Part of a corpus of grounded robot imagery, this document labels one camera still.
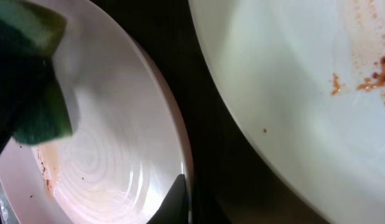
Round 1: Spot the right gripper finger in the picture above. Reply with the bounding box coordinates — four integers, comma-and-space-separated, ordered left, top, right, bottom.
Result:
147, 174, 189, 224

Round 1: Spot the green scrubbing sponge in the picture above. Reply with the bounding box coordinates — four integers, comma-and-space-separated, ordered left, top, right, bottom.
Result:
0, 1, 73, 145

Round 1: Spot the white plate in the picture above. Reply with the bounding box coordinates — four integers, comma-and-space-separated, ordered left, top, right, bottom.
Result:
190, 0, 385, 223
0, 1, 193, 223

